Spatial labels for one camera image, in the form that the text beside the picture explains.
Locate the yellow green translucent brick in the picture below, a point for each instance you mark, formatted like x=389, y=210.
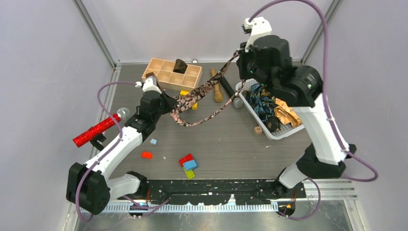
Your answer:
x=189, y=173

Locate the blue toy brick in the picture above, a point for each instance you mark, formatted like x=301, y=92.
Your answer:
x=190, y=165

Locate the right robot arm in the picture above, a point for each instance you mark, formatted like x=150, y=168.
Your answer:
x=301, y=88

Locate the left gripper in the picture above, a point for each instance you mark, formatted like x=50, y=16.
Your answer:
x=169, y=102

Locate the small wooden letter cube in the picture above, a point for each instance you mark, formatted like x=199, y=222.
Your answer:
x=258, y=130

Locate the black pink floral tie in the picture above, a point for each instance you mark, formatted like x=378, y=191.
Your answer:
x=183, y=103

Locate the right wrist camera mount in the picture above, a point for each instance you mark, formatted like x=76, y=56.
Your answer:
x=256, y=28

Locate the blue patterned tie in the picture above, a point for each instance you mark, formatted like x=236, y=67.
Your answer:
x=260, y=101

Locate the orange gold tie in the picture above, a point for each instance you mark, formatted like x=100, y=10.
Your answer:
x=286, y=114

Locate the red toy brick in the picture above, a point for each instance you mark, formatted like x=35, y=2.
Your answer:
x=186, y=158

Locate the red glitter microphone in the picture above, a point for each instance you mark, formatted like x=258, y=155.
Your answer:
x=121, y=114

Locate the white plastic basket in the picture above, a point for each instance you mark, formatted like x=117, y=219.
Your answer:
x=274, y=132

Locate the wooden compartment tray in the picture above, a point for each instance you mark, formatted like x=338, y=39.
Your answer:
x=163, y=70

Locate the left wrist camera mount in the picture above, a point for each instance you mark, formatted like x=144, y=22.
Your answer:
x=147, y=86

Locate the light blue small cube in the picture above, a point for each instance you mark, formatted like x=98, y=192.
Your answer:
x=153, y=141

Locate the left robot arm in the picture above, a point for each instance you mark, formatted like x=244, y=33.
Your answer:
x=89, y=185

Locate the brown wooden metronome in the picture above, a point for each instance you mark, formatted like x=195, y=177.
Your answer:
x=151, y=77

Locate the orange red small brick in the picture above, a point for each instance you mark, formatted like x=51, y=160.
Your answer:
x=147, y=155

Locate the yellow block near tray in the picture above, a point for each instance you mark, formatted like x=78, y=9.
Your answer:
x=184, y=93

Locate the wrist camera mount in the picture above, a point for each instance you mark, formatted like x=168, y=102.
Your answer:
x=256, y=28
x=147, y=86

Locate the black microphone silver head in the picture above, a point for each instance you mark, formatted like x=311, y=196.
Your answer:
x=236, y=102

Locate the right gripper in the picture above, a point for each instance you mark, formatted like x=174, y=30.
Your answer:
x=240, y=62

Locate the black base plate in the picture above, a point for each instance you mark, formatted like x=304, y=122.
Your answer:
x=213, y=192

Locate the dark rolled tie in tray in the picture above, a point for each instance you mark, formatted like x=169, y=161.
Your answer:
x=180, y=66

